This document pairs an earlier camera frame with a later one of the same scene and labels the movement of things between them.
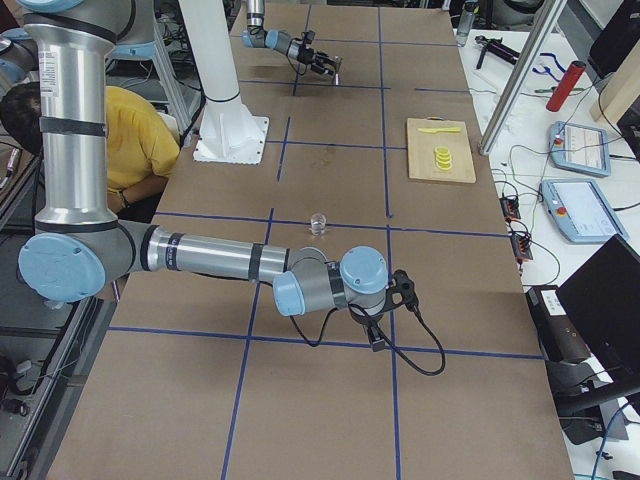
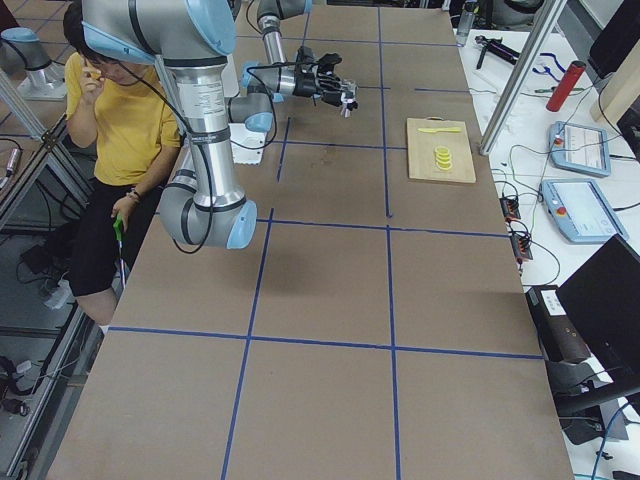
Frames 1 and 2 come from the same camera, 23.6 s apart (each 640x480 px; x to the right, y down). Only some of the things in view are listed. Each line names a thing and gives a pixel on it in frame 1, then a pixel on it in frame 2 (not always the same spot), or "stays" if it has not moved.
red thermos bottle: x=565 y=86 stays
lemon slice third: x=444 y=162 stays
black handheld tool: x=496 y=47 stays
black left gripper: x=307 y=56 → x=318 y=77
